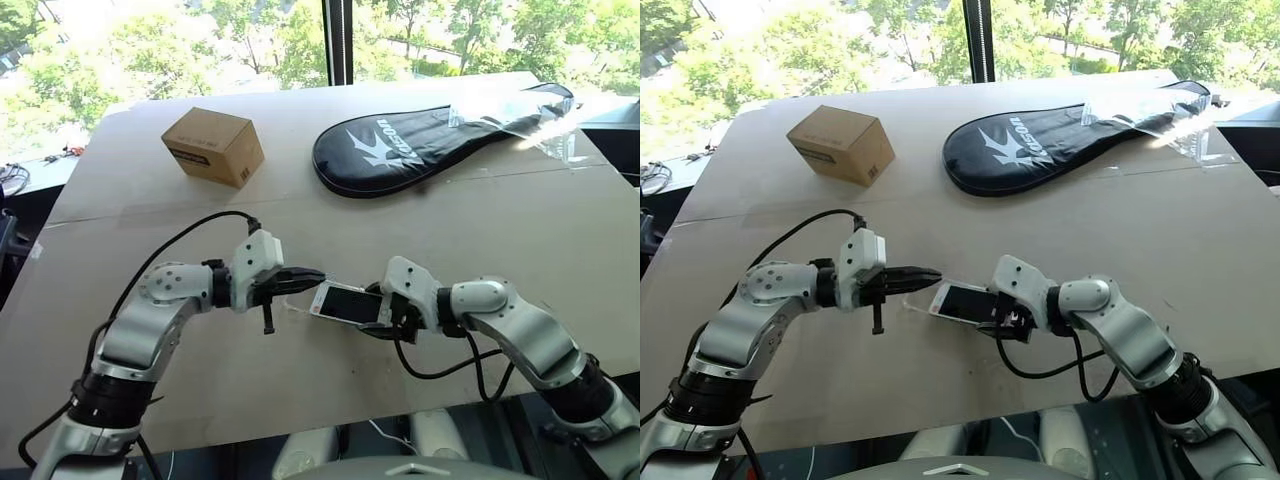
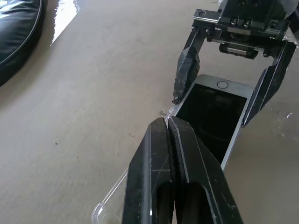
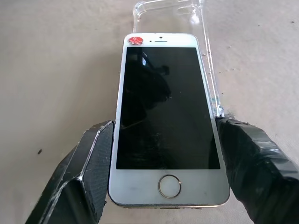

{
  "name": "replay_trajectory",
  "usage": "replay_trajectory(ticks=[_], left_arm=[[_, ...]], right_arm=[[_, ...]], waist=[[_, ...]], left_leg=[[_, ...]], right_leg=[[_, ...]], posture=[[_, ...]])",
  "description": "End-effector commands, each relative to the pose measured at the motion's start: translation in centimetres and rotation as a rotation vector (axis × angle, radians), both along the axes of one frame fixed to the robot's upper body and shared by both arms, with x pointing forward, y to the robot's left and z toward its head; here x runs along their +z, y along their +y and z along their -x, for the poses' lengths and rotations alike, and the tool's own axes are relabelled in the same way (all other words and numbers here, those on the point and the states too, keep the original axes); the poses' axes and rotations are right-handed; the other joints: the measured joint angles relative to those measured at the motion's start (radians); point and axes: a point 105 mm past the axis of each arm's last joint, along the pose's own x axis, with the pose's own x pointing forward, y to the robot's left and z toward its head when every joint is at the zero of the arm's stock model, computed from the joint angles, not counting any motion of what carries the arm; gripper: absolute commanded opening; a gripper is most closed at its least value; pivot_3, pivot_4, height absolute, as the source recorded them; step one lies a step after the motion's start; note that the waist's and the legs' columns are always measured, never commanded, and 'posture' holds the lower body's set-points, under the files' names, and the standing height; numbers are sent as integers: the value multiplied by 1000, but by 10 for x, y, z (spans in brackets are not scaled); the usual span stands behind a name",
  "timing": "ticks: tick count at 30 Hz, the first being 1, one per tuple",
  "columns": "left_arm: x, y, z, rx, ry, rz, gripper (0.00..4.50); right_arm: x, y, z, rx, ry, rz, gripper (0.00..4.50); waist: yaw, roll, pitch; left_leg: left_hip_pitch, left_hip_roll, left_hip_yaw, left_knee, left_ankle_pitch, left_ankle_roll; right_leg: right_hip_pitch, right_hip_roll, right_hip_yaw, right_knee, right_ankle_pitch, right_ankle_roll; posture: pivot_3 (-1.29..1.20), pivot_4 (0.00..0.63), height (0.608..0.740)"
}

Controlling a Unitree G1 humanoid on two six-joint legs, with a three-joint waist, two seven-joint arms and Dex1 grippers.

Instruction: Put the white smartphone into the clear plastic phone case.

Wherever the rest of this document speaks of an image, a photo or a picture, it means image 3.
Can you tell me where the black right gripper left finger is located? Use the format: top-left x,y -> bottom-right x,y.
25,120 -> 116,224

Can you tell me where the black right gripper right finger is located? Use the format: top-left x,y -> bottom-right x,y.
214,116 -> 299,224

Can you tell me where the white smartphone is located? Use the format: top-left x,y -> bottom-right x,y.
107,33 -> 231,208

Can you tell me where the clear plastic phone case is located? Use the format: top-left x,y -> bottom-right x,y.
132,0 -> 225,117

